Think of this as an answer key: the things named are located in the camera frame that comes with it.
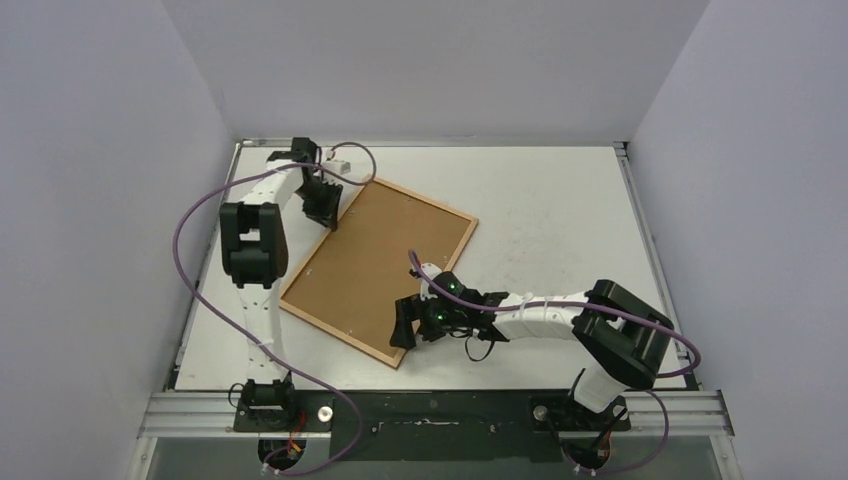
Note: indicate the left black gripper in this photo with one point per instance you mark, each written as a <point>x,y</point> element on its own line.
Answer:
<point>326,215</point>

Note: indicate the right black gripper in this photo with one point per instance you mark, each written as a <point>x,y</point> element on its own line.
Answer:
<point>416,321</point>

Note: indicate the wooden picture frame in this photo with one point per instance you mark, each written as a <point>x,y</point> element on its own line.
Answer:
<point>464,228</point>

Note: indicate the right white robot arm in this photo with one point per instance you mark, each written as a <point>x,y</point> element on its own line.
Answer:
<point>626,337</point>

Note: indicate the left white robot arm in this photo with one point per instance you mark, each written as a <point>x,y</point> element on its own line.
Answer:
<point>255,256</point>

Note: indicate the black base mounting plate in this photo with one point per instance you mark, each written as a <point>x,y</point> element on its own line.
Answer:
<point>449,425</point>

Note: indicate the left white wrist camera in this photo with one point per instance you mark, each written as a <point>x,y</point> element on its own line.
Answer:
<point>337,166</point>

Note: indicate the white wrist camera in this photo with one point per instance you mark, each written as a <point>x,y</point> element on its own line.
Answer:
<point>430,270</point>
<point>337,166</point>

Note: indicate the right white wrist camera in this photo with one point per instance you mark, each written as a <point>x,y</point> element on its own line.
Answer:
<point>430,270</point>

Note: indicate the aluminium rail front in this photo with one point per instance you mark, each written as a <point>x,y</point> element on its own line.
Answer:
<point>663,414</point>

